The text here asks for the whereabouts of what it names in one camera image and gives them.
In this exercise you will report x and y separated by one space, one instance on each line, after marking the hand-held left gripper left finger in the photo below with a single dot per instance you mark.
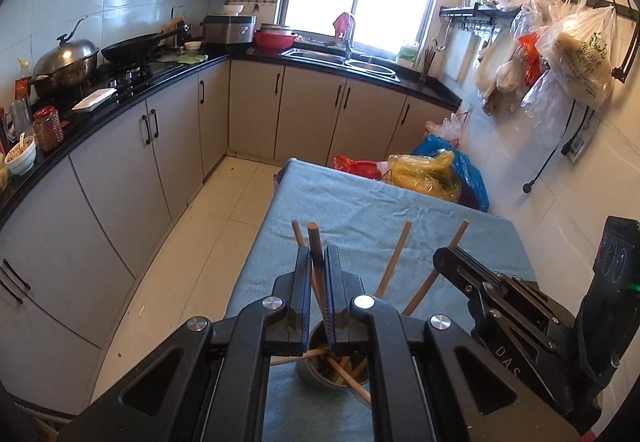
302 302

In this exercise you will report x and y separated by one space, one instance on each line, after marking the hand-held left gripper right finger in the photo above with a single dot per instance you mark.
332 307

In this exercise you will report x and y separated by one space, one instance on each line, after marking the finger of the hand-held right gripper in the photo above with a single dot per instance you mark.
480 282

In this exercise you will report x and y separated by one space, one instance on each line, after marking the wooden chopstick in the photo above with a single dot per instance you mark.
422 292
298 233
295 359
357 387
315 242
395 257

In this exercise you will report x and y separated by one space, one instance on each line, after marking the grey utensil holder cup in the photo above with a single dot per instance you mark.
312 374

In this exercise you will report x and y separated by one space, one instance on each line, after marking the blue tablecloth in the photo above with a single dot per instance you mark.
350 207

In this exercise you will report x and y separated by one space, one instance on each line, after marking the blue plastic bag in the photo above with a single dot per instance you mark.
472 177

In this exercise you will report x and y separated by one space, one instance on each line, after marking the yellow plastic bag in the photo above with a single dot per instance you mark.
420 174

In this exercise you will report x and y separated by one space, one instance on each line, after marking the white plastic bag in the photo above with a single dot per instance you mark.
442 127

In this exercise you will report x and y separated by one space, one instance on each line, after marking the clear hanging plastic bag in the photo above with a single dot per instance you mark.
545 112

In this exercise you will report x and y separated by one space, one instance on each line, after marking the black countertop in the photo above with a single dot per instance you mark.
430 89

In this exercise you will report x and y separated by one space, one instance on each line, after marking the clear bag with beige contents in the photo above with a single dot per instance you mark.
580 57

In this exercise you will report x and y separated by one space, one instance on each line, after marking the white hanging plastic bags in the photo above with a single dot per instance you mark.
495 77

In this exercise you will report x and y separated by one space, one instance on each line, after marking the dark chopsticks bundle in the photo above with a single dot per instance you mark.
426 67

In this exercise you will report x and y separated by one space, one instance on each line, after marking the red hanging plastic bag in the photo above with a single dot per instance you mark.
530 52

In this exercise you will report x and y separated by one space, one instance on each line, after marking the white cutting board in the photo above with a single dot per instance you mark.
459 57

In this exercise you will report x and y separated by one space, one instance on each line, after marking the beige base cabinets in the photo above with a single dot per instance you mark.
115 172

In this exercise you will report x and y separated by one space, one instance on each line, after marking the green and white box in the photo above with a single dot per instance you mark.
407 56

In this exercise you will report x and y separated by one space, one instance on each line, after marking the steel double sink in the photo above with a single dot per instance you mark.
320 56

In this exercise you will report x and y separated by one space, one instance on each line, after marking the steel faucet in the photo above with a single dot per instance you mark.
348 47

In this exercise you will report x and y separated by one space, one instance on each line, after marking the red basin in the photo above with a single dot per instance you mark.
275 41

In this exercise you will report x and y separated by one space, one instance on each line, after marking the green leafy vegetables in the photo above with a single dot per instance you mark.
185 57

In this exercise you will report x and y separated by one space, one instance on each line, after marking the small white bowl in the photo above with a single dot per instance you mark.
192 46

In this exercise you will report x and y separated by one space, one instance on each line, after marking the silver rice cooker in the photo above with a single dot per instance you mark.
230 32

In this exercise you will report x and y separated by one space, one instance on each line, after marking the pink cloth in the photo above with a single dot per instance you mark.
342 24

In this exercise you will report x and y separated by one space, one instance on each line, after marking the gas stove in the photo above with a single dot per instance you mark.
132 74

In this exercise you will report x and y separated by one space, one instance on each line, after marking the white rectangular tray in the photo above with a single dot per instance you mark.
95 99

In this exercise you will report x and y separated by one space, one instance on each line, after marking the red glass jar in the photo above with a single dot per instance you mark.
49 132

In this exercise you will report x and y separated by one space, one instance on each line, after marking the black frying pan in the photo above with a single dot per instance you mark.
127 51

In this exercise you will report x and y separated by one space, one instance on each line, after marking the white bowl with food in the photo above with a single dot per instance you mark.
22 162

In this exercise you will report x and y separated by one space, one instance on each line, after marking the steel wok with lid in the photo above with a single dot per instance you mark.
65 62

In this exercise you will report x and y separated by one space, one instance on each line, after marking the clear glass cup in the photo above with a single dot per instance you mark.
20 117

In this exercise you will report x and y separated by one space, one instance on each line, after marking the yellow capped sauce bottle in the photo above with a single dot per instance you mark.
22 84

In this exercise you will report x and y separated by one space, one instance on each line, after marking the wall socket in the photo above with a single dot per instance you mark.
580 144

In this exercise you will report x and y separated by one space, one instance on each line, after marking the black hook rail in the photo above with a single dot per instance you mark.
625 9

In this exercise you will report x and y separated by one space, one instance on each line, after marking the black wall rack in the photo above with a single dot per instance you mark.
470 12

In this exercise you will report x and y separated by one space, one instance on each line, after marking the small wall hook rail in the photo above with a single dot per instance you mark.
250 0

